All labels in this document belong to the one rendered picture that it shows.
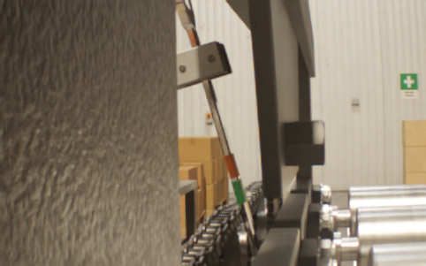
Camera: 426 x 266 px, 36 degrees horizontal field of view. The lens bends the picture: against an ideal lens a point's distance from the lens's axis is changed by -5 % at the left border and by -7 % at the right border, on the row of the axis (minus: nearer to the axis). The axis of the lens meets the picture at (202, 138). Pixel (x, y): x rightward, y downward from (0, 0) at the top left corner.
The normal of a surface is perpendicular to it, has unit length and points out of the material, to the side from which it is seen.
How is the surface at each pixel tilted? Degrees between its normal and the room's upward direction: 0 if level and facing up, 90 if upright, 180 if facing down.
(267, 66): 118
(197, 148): 90
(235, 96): 90
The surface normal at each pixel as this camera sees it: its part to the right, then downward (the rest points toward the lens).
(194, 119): -0.18, 0.02
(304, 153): -0.14, 0.52
